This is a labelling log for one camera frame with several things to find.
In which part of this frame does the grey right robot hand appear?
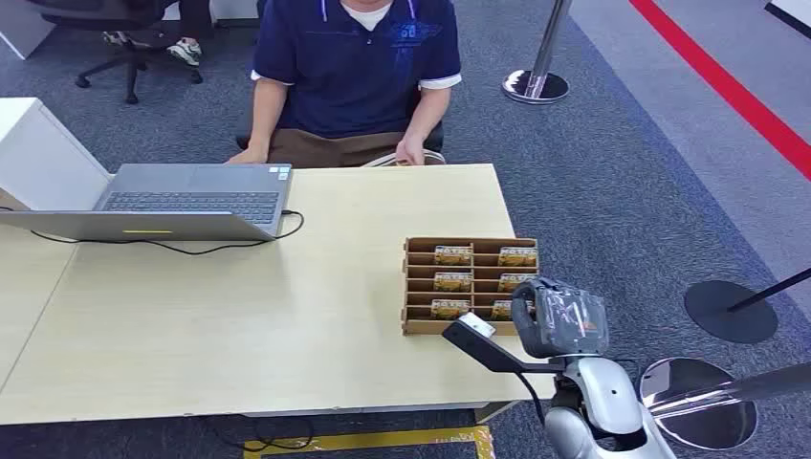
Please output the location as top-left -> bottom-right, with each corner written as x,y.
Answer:
510,277 -> 610,360

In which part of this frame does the person's left hand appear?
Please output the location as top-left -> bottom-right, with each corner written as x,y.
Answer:
395,134 -> 427,167

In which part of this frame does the person's right hand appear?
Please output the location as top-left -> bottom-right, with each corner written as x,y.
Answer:
225,146 -> 271,166

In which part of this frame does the person with white shoes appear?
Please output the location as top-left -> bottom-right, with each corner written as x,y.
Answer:
102,0 -> 213,68

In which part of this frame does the brown cardboard card holder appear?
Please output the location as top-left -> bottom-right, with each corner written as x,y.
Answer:
401,236 -> 540,337

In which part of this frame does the grey open laptop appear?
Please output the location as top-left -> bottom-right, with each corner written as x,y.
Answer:
0,163 -> 294,243

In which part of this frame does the black wheeled office chair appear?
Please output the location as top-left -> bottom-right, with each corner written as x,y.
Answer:
25,0 -> 204,106

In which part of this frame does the chrome stanchion with mirror base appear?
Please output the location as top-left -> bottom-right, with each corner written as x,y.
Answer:
638,357 -> 811,452

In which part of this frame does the black stanchion with round base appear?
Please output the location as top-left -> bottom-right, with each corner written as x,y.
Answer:
683,267 -> 811,345

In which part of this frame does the white cabinet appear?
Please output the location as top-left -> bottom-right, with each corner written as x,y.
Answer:
0,97 -> 116,212

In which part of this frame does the yellow floor tape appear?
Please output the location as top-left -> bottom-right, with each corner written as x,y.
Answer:
242,426 -> 496,459

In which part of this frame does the white furniture panel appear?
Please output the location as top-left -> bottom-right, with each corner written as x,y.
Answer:
0,0 -> 58,61

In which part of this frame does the white board with black edge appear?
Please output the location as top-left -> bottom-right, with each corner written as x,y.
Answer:
763,0 -> 811,40

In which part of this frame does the white curved strap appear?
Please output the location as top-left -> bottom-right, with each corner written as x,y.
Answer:
362,149 -> 447,168

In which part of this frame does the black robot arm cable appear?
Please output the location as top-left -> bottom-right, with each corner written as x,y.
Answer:
514,371 -> 547,426

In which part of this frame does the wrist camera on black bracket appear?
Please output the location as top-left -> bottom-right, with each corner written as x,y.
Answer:
442,312 -> 566,375

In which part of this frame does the black laptop power cable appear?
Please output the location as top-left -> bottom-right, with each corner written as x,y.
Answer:
0,206 -> 305,257

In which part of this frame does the chrome stanchion post with base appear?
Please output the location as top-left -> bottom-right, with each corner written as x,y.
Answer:
501,0 -> 572,106

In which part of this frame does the black cable under desk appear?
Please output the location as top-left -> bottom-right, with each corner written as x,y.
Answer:
202,414 -> 317,454

